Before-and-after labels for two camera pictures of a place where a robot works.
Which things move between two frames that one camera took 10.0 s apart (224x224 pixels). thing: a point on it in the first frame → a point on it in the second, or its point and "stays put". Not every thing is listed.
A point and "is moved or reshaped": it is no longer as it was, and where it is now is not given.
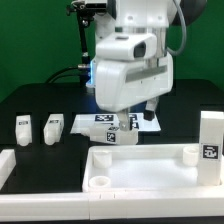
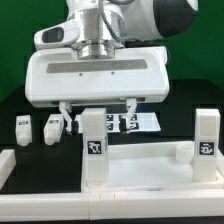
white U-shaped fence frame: (100, 206) stays put
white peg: (211, 148) is moved or reshaped
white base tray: (146, 168) is moved or reshaped
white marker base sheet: (83, 123) stays put
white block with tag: (111, 135) → (94, 148)
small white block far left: (23, 130) stays put
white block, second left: (53, 128) stays put
